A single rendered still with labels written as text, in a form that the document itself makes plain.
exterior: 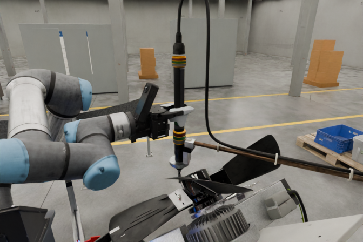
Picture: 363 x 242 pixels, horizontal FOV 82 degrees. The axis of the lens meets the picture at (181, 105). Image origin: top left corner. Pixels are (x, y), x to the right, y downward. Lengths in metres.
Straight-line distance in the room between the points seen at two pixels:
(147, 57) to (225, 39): 3.29
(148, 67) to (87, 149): 8.45
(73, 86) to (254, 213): 0.82
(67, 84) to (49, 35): 6.22
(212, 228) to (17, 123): 0.62
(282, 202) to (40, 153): 0.84
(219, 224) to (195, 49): 6.43
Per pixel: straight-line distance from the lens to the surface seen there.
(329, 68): 8.84
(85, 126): 0.56
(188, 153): 0.71
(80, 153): 0.47
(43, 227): 1.14
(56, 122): 0.88
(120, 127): 0.57
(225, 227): 0.81
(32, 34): 7.14
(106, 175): 0.48
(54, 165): 0.46
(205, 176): 0.86
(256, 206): 0.98
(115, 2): 5.01
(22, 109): 0.58
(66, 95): 0.79
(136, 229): 0.79
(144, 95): 0.60
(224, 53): 7.35
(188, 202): 0.84
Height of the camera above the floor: 1.77
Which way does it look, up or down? 19 degrees down
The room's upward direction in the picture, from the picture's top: straight up
